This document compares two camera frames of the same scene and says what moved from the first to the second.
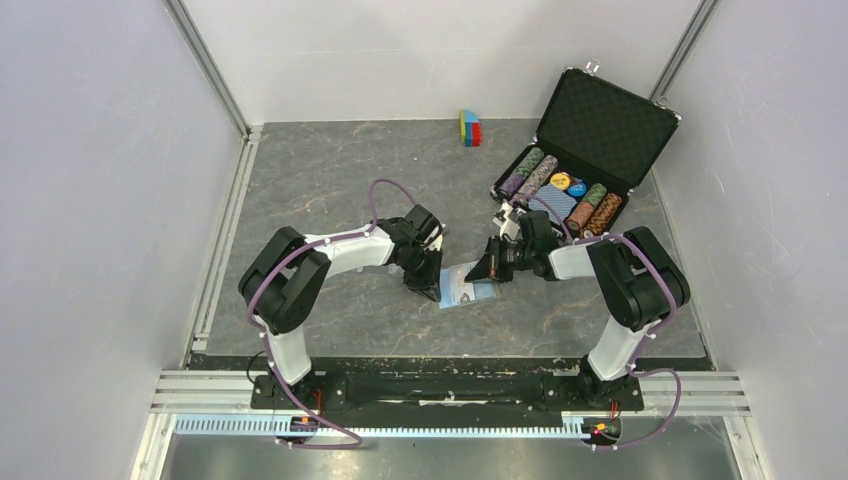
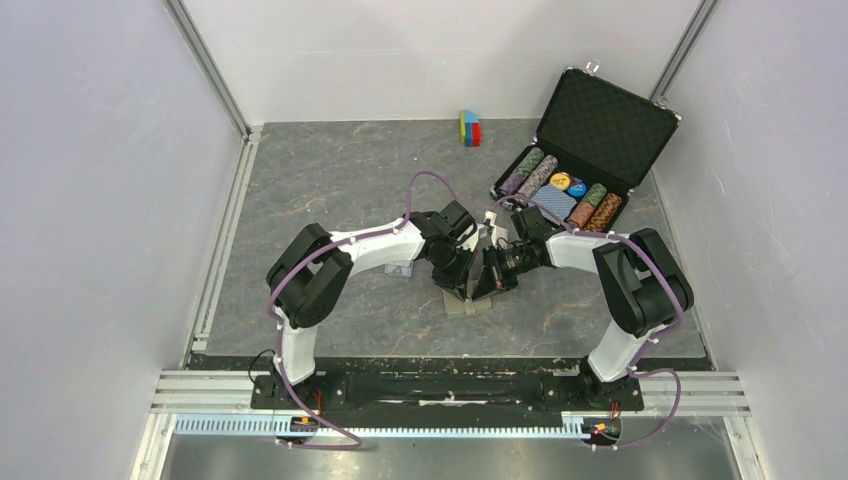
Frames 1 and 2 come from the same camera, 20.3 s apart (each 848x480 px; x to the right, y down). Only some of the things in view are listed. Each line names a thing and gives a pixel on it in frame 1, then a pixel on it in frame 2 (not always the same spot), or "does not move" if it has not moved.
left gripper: x=427 y=285 to x=457 y=280
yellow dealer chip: x=560 y=181 does not move
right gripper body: x=511 y=257 does not move
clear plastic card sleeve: x=394 y=269 does not move
